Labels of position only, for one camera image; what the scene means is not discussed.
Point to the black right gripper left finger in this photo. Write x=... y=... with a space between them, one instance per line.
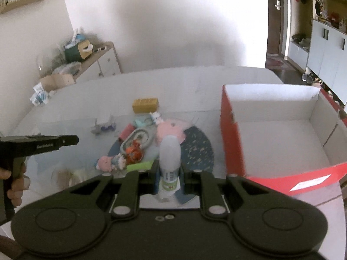
x=74 y=219

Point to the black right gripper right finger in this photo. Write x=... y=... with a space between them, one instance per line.
x=262 y=219

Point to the pink doll figure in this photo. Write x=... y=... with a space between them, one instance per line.
x=108 y=164

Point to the orange toy figure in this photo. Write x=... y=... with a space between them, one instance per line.
x=134 y=153

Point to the green highlighter marker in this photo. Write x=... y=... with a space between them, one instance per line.
x=140 y=166

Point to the red binder clip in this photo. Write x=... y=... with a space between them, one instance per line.
x=124 y=134

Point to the silver cap white bottle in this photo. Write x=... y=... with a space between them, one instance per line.
x=169 y=164

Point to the pink heart-shaped box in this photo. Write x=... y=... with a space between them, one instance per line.
x=171 y=127

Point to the person's left hand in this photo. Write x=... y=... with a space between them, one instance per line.
x=19 y=185

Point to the white blue tube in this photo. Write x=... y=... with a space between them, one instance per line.
x=40 y=95

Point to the brown cardboard box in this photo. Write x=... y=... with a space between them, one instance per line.
x=56 y=81

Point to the red white cardboard box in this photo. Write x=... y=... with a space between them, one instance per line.
x=289 y=138

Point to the blue patterned table mat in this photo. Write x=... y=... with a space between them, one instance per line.
x=67 y=167

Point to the clear plastic bag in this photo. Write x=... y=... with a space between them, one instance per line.
x=68 y=68

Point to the green yellow tissue box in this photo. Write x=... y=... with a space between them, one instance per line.
x=78 y=50

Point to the wooden white side cabinet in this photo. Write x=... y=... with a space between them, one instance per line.
x=100 y=65

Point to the teal tape measure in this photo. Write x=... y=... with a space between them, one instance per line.
x=143 y=122

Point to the yellow cardboard box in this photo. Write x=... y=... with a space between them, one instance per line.
x=145 y=105

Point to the white sunglasses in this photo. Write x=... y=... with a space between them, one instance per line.
x=99 y=49

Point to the white blue toy figure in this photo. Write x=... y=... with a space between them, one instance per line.
x=156 y=118

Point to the brown wooden door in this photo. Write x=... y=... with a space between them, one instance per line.
x=275 y=27

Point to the wooden wall shelf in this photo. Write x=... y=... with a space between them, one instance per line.
x=7 y=5

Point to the white wall cabinet unit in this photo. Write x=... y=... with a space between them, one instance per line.
x=318 y=42

